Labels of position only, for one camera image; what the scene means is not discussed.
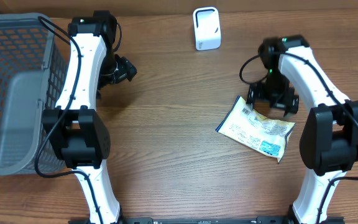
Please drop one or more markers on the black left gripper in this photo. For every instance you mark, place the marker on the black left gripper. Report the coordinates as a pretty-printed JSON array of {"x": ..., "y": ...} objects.
[{"x": 127, "y": 70}]

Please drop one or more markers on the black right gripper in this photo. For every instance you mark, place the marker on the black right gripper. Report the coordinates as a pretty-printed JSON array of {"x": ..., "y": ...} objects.
[{"x": 289, "y": 99}]

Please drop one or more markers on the white blue wipes pack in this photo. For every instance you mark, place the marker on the white blue wipes pack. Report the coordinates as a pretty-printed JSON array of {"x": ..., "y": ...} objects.
[{"x": 256, "y": 131}]

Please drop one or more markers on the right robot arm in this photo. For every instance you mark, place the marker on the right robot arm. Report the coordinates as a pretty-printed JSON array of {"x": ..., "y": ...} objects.
[{"x": 329, "y": 142}]

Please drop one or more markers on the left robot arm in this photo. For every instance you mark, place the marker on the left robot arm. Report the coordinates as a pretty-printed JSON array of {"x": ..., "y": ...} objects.
[{"x": 75, "y": 131}]

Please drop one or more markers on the white barcode scanner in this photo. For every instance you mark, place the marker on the white barcode scanner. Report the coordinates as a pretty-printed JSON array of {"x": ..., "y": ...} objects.
[{"x": 207, "y": 28}]

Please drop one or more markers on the grey plastic shopping basket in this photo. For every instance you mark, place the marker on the grey plastic shopping basket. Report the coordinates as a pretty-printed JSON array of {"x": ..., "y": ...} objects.
[{"x": 32, "y": 75}]

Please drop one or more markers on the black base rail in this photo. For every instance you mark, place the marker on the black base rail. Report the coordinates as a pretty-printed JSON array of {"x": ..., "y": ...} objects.
[{"x": 204, "y": 221}]

